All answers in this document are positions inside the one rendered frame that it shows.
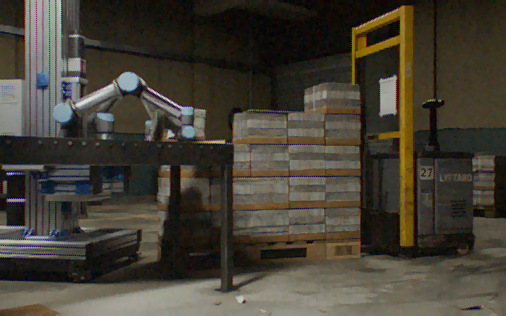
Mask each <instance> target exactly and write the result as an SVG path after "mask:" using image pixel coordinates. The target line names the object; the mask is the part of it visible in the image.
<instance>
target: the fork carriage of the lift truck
mask: <svg viewBox="0 0 506 316"><path fill-rule="evenodd" d="M357 208H361V215H360V217H359V218H360V219H359V220H360V228H359V229H360V238H359V239H360V241H362V242H364V245H377V246H380V247H381V249H382V250H386V251H389V252H392V251H395V252H396V251H397V212H396V211H393V210H387V209H380V208H365V207H357Z"/></svg>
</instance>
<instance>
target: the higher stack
mask: <svg viewBox="0 0 506 316"><path fill-rule="evenodd" d="M359 86H360V85H356V84H343V83H324V84H320V85H319V86H313V87H310V88H308V89H306V90H305V97H304V98H305V99H304V105H305V106H304V110H305V111H304V112H306V111H309V110H314V111H315V109H321V108H325V107H334V108H359V107H360V106H361V105H360V99H359V93H360V92H359V91H360V90H359V88H360V87H359ZM324 120H325V121H324V122H325V123H324V125H325V127H324V129H325V130H324V133H325V134H324V138H325V139H360V131H359V130H361V129H360V126H359V125H360V124H361V123H360V116H359V115H357V114H335V113H325V118H324ZM319 146H325V149H324V150H325V153H324V155H325V158H324V159H325V170H360V161H359V160H360V153H359V147H354V146H358V145H319ZM319 177H324V178H325V185H324V186H325V202H347V201H359V199H360V196H361V195H359V194H360V193H359V192H360V184H359V183H360V182H359V181H358V180H359V179H360V178H359V177H356V176H319ZM322 208H324V210H325V212H324V213H325V234H331V233H350V232H360V229H359V228H360V220H359V219H360V218H359V217H360V215H361V208H357V207H322ZM323 241H325V259H337V258H360V239H359V238H348V239H330V240H325V239H323Z"/></svg>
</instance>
